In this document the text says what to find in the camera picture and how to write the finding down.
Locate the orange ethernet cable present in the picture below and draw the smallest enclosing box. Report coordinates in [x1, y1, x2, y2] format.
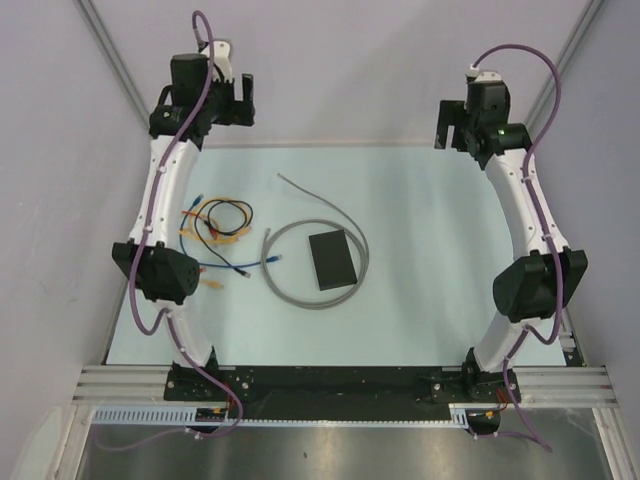
[179, 198, 251, 247]

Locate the left aluminium corner post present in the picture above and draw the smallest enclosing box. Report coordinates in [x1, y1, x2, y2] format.
[74, 0, 149, 128]

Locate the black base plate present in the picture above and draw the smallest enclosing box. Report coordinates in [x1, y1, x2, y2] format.
[163, 364, 520, 422]

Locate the aluminium front rail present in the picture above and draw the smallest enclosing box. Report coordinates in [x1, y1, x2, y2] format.
[72, 365, 618, 408]

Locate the grey coiled ethernet cable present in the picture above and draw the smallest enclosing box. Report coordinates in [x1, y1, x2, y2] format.
[260, 172, 371, 312]

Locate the grey slotted cable duct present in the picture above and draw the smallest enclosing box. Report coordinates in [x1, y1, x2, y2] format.
[93, 405, 469, 429]

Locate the right aluminium corner post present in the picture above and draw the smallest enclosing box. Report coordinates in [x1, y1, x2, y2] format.
[525, 0, 608, 131]

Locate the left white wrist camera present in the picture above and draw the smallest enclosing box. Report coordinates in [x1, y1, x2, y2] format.
[198, 39, 234, 84]

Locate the black power cable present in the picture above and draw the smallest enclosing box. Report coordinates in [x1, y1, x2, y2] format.
[194, 199, 254, 279]

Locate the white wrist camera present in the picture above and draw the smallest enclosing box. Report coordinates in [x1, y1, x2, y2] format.
[465, 64, 504, 86]
[198, 39, 234, 84]

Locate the right aluminium side rail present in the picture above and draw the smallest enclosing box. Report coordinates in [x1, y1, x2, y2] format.
[503, 143, 584, 369]

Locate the aluminium corner post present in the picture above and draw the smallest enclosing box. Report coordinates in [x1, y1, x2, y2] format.
[525, 0, 608, 131]
[74, 0, 149, 128]

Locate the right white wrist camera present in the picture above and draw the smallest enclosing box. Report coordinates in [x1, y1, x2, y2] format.
[465, 64, 504, 86]

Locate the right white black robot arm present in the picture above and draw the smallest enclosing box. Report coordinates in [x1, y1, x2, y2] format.
[435, 72, 588, 401]

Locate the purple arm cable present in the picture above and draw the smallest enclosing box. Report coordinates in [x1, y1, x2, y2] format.
[93, 10, 244, 451]
[469, 43, 569, 452]

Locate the black network switch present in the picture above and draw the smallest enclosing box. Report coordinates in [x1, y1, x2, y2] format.
[308, 230, 357, 291]

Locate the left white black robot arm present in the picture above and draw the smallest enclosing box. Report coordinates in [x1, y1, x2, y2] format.
[112, 41, 255, 400]

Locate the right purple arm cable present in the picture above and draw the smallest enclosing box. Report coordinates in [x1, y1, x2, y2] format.
[469, 43, 569, 452]

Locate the blue ethernet cable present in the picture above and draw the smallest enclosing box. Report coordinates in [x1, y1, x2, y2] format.
[180, 193, 285, 274]

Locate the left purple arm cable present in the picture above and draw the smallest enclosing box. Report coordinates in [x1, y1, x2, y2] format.
[93, 10, 244, 451]

